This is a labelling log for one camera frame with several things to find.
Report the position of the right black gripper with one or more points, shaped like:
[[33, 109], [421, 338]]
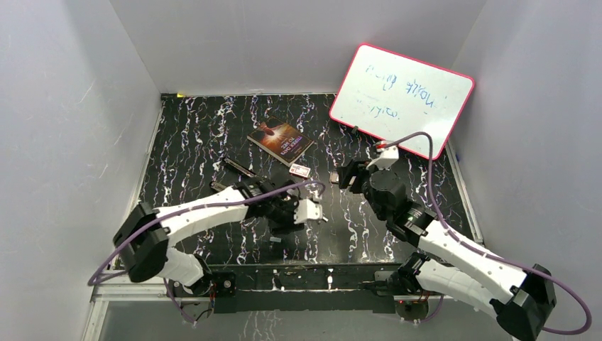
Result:
[[356, 168]]

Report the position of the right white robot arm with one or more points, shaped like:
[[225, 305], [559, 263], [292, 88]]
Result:
[[520, 300]]

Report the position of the dark paperback book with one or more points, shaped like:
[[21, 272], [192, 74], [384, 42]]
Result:
[[280, 140]]

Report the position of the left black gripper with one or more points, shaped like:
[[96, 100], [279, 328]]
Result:
[[288, 225]]

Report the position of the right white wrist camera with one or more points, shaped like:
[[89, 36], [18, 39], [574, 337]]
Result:
[[387, 154]]

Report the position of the beige stapler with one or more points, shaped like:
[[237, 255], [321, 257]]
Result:
[[219, 187]]

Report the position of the black stapler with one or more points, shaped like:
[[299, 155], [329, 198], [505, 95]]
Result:
[[247, 174]]

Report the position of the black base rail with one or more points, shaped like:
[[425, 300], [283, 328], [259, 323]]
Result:
[[312, 287]]

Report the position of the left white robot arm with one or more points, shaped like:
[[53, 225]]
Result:
[[146, 240]]

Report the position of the red white staple box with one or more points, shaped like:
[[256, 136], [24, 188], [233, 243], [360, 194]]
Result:
[[299, 171]]

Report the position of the pink framed whiteboard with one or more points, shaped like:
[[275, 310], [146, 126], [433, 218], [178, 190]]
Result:
[[388, 96]]

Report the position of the cardboard staple tray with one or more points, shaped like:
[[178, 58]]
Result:
[[334, 178]]

